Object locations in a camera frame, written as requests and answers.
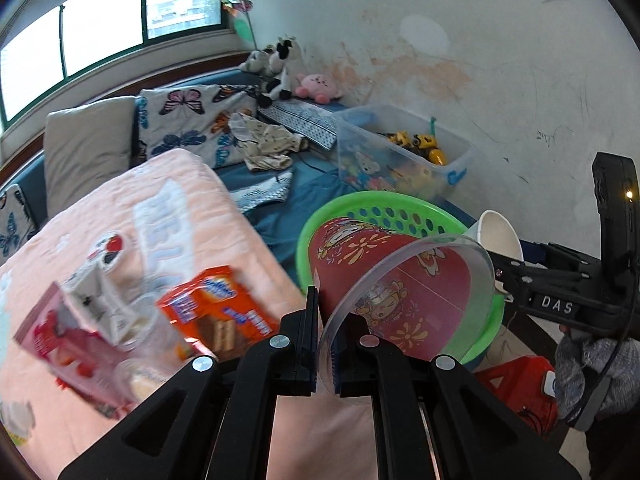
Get pink plush toy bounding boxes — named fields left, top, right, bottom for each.
left=294, top=74, right=343, bottom=105

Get pink quilted table cover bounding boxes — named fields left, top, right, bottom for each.
left=1, top=150, right=378, bottom=479

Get butterfly cushion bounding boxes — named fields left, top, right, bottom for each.
left=0, top=183, right=37, bottom=263
left=137, top=84, right=257, bottom=169

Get blue sofa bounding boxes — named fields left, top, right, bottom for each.
left=1, top=68, right=475, bottom=285

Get grey gloved right hand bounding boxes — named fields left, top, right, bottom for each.
left=554, top=333, right=639, bottom=422

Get white paper cup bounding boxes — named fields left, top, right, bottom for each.
left=463, top=210, right=524, bottom=262

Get round peel-off lid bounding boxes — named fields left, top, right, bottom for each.
left=87, top=232, right=126, bottom=271

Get clear pudding cup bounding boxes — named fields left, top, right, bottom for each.
left=114, top=298, right=194, bottom=404

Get pink strawberry snack bag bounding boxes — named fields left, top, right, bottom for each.
left=13, top=283, right=137, bottom=419

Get patterned grey cloth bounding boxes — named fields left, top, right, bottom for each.
left=258, top=100, right=345, bottom=151

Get orange wafer snack wrapper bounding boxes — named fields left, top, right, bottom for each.
left=156, top=266, right=279, bottom=362

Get clear toy storage box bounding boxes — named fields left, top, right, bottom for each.
left=334, top=105, right=475, bottom=200

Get butterfly cushion left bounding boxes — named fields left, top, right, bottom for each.
left=0, top=183, right=37, bottom=263

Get beige crumpled clothes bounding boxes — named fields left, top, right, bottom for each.
left=228, top=113, right=309, bottom=171

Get clear lemon juice bottle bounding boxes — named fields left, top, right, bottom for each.
left=1, top=401, right=36, bottom=446

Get red clear plastic cup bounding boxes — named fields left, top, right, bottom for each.
left=308, top=217, right=495, bottom=391

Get yellow toy truck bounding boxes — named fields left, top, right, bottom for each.
left=384, top=130, right=448, bottom=166

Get grey pillow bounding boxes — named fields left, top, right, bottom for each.
left=43, top=96, right=136, bottom=217

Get red item on floor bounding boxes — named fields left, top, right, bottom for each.
left=474, top=356, right=558, bottom=438

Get colourful pinwheel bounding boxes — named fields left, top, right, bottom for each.
left=220, top=0, right=258, bottom=50

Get green plastic basket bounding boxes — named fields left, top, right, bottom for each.
left=296, top=191, right=504, bottom=370

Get white milk carton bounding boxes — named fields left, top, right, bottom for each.
left=62, top=263, right=138, bottom=346

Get butterfly cushion right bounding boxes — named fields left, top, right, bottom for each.
left=137, top=84, right=257, bottom=169

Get window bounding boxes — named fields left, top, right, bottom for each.
left=1, top=0, right=228, bottom=128

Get cow plush toy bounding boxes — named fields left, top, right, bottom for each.
left=239, top=36, right=307, bottom=108

